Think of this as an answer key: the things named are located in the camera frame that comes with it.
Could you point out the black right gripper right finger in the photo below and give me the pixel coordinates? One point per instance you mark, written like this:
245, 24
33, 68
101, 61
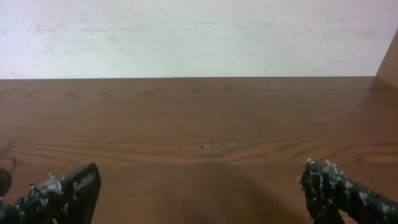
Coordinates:
328, 192

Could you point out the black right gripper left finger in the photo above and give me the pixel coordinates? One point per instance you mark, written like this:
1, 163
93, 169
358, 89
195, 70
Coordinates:
69, 199

